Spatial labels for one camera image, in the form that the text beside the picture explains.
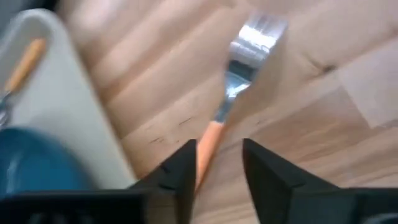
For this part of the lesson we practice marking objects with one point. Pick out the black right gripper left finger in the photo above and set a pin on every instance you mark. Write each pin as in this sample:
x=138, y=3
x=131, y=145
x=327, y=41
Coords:
x=174, y=177

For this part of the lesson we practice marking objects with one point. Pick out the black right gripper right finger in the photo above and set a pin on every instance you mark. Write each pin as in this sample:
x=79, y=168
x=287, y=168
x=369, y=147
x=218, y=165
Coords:
x=280, y=193

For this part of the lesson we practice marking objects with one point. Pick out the blue ceramic plate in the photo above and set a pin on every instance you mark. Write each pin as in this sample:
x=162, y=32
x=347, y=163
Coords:
x=34, y=161

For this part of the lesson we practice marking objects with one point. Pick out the beige plastic tray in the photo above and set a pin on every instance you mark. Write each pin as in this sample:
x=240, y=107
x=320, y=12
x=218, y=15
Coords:
x=62, y=102

